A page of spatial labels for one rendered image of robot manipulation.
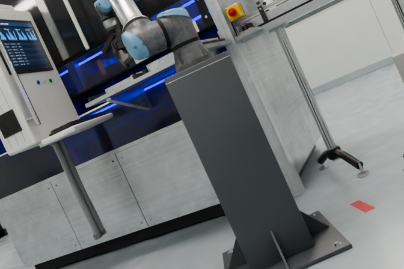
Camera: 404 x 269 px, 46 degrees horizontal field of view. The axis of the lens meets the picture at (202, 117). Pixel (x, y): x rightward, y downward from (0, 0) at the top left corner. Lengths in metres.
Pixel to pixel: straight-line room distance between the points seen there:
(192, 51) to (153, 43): 0.14
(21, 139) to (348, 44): 5.27
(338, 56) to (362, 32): 0.46
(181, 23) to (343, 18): 5.31
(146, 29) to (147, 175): 1.25
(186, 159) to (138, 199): 0.42
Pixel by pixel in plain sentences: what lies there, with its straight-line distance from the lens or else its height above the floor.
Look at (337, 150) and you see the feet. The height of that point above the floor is 0.13.
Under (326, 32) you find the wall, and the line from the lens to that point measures 6.99.
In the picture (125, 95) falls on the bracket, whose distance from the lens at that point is 2.51.
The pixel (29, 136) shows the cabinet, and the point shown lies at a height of 0.85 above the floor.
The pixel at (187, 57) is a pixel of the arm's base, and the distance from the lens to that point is 1.75.
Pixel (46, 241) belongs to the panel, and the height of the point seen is 0.22.
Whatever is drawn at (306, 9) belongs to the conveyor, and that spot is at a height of 0.85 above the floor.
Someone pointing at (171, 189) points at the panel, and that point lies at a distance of 2.77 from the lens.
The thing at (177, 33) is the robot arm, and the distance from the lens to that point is 1.77.
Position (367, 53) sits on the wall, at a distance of 6.96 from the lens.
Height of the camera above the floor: 0.68
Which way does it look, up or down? 3 degrees down
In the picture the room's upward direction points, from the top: 24 degrees counter-clockwise
